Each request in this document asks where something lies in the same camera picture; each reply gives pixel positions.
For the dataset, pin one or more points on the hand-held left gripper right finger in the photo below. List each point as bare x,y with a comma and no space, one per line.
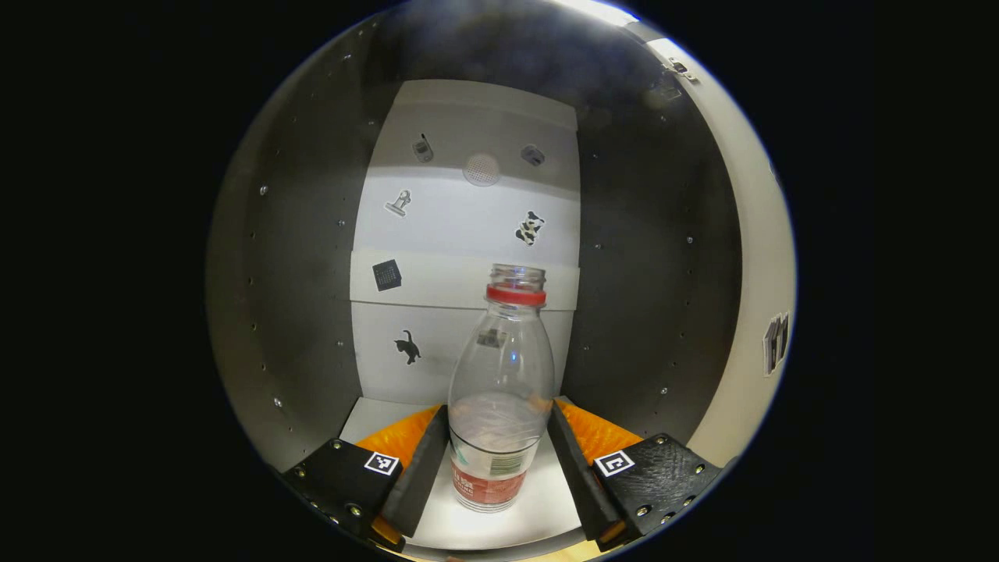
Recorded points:
581,484

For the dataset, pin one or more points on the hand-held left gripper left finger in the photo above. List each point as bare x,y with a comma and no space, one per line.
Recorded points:
417,476

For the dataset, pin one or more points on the clear plastic bottle red label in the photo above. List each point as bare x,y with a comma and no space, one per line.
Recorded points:
499,375

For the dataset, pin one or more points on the dark grey cabinet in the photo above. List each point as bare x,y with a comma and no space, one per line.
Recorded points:
296,273

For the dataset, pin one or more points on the long ceiling light panel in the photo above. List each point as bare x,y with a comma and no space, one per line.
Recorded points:
601,11

